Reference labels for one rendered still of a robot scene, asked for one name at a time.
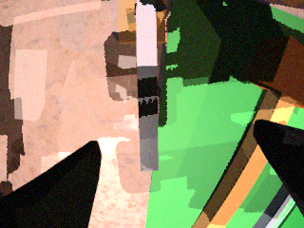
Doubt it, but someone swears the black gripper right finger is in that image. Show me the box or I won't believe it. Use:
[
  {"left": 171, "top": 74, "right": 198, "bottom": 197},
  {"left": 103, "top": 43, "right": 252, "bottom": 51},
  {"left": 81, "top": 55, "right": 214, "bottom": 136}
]
[{"left": 252, "top": 119, "right": 304, "bottom": 217}]

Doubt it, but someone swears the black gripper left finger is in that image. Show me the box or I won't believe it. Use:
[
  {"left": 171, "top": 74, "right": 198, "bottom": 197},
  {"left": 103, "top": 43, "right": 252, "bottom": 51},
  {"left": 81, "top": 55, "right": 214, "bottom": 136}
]
[{"left": 0, "top": 140, "right": 102, "bottom": 228}]

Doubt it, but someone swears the green putting mat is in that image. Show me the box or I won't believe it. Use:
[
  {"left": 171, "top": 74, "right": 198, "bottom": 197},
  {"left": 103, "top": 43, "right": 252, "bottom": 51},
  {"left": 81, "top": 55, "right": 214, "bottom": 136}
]
[{"left": 145, "top": 0, "right": 304, "bottom": 228}]

